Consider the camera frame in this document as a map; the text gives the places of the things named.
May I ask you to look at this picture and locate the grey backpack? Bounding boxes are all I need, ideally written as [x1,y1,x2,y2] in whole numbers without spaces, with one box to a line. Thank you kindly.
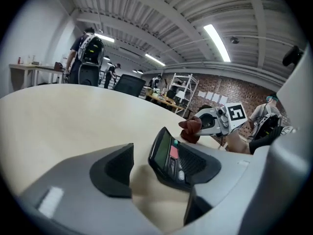
[78,33,105,65]

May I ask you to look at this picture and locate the person's right forearm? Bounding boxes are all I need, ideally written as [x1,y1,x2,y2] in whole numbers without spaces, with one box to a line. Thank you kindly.
[224,128,252,155]

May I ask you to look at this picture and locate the light wooden desk white legs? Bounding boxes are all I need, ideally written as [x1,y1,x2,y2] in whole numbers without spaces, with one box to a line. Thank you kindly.
[9,63,45,93]

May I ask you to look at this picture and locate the long fluorescent light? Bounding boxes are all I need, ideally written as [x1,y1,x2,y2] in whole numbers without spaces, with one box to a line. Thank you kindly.
[203,24,231,63]
[144,53,166,67]
[94,32,115,44]

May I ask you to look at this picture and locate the brown cloth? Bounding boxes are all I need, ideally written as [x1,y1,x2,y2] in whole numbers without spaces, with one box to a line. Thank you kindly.
[178,116,203,144]

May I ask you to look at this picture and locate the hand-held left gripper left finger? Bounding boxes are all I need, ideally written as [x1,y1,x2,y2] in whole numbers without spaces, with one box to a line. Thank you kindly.
[19,142,162,235]

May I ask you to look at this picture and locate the dark wooden desk white legs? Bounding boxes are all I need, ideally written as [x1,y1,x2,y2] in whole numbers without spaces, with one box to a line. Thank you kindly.
[35,66,67,85]

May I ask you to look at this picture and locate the white metal shelf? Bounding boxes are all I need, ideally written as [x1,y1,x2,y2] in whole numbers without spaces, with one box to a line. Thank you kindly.
[168,72,199,112]

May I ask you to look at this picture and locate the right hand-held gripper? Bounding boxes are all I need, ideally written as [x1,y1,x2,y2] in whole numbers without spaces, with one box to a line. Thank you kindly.
[196,102,247,138]

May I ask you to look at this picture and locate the grey shell chair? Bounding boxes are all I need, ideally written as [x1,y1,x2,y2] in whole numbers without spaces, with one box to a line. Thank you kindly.
[78,62,100,86]

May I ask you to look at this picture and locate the black calculator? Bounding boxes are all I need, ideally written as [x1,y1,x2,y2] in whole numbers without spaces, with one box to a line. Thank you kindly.
[148,126,196,190]

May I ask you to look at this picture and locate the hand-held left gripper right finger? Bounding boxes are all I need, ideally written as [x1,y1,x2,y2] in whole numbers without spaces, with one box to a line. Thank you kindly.
[168,141,309,235]

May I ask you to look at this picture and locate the black mesh office chair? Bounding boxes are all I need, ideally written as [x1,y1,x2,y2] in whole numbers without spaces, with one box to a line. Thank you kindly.
[112,73,147,98]

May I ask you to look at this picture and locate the black headrest office chair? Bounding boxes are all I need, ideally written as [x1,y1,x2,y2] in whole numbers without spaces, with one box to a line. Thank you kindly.
[167,84,179,100]

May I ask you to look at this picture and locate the yellow oval table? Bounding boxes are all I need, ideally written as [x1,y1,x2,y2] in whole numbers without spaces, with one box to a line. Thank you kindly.
[146,92,186,115]

